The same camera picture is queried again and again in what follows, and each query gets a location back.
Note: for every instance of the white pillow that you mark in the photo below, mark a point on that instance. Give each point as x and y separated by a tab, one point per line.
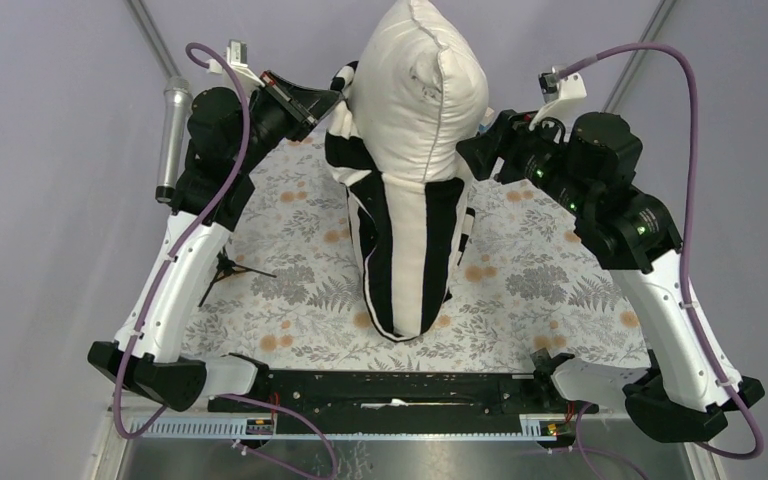
417	91

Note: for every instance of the floral patterned table mat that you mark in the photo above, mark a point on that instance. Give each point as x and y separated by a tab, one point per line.
524	284

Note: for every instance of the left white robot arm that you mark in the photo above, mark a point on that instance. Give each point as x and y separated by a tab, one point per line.
145	356

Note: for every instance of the silver microphone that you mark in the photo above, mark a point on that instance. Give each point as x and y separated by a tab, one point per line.
178	103

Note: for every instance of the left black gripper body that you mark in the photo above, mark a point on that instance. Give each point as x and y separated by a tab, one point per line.
271	123

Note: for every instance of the black white striped pillowcase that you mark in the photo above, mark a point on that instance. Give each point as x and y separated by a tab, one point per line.
408	237

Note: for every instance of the black microphone stand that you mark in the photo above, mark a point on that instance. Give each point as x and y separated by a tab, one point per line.
227	268

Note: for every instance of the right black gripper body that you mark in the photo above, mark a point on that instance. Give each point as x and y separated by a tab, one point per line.
534	155

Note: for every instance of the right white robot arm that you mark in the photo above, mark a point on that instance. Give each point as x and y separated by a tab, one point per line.
690	385

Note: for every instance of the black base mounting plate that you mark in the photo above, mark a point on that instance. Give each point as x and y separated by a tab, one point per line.
402	403

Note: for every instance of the white slotted cable duct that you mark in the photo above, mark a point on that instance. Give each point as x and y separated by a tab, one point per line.
254	428

